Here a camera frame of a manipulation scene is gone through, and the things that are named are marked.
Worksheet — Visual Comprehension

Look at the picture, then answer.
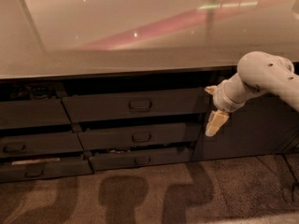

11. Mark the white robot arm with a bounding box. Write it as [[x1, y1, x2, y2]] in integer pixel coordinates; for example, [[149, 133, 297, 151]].
[[205, 51, 299, 136]]

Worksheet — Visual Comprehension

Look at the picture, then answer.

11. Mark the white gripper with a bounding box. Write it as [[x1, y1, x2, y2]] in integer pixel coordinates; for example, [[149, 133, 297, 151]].
[[205, 74, 265, 137]]

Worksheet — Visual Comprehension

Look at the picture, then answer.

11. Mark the grey drawer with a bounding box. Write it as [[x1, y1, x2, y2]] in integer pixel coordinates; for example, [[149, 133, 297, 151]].
[[85, 147, 193, 171], [0, 133, 82, 158], [0, 99, 69, 129], [0, 157, 93, 183], [63, 88, 209, 122], [78, 122, 201, 150]]

